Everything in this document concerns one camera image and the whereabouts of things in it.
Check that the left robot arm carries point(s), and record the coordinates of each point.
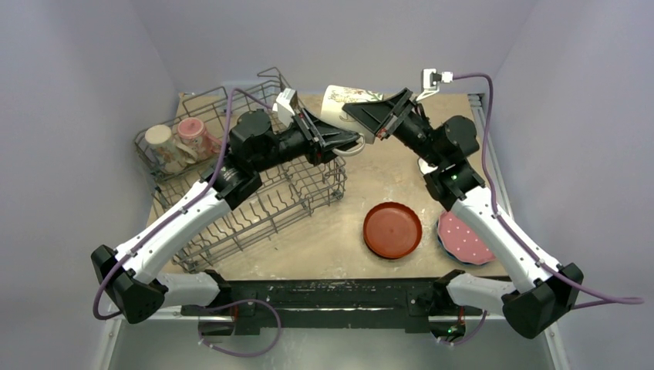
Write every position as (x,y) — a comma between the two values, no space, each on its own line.
(131,282)

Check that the grey wire dish rack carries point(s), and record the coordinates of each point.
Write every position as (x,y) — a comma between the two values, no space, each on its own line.
(290,192)

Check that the white bowl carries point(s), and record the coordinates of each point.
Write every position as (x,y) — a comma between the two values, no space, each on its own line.
(425,167)

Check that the pink patterned mug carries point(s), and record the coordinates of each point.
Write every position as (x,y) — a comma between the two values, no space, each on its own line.
(194,133)

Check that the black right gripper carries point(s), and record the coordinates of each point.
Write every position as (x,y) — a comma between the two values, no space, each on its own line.
(397,117)

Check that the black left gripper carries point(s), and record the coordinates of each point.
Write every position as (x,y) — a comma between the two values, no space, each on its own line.
(321,139)

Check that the beige mug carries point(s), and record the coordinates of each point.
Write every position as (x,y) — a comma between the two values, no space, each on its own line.
(172,155)

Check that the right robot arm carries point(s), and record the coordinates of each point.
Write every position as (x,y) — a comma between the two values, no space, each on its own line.
(450,144)

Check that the red-orange plate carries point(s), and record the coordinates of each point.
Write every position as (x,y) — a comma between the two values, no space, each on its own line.
(392,230)

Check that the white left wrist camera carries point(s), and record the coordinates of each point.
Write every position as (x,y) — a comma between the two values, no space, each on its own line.
(286,106)

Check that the pink polka dot plate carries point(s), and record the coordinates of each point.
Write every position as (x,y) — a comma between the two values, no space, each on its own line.
(462,245)

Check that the blue plate under pink plate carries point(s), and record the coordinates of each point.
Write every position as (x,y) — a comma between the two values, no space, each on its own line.
(444,250)

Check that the clear plastic container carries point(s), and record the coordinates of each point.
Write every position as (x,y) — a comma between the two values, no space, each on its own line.
(254,87)

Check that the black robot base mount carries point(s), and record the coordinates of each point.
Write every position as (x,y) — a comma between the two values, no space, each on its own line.
(415,305)

